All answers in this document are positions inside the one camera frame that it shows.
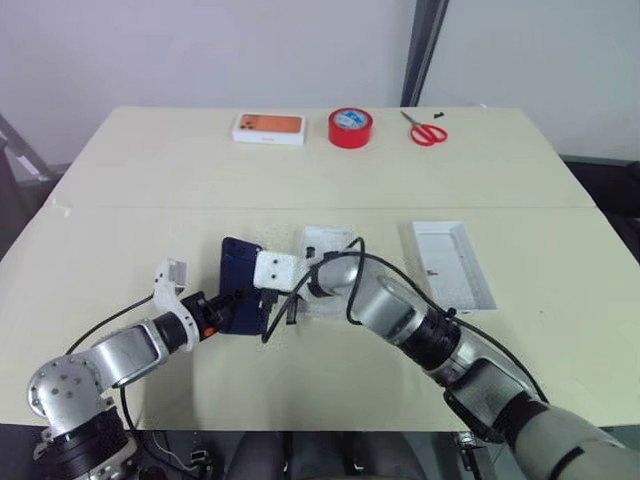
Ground dark grey upright post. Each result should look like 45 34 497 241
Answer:
399 0 450 108

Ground dark blue phone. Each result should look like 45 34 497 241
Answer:
217 236 265 337

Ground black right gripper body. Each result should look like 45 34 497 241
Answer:
269 286 304 307

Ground thin wires under table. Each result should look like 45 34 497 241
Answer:
147 430 213 473

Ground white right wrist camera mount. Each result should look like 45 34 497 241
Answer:
252 250 307 292

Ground white phone box base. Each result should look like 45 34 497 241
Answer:
296 224 357 322

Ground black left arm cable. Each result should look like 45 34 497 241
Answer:
64 293 154 432

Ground metal table clamp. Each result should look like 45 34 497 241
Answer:
451 431 477 472

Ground phone box with orange print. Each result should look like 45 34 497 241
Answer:
230 112 308 148

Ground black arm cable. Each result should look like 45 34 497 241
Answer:
64 293 154 432
261 236 550 407

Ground grey metal frame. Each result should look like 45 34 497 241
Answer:
0 111 53 182

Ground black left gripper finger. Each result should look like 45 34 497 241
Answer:
217 288 252 312

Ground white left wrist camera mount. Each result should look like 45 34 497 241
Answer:
149 256 200 353

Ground red tape roll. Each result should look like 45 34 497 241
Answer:
327 105 376 150

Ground red handled scissors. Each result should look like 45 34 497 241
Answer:
399 110 448 148

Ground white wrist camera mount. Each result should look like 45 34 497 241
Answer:
252 250 307 292
149 256 200 353

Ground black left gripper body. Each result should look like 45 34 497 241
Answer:
179 290 224 339

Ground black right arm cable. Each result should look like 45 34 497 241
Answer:
261 236 550 407

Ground white phone box lid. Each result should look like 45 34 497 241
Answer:
397 219 499 316

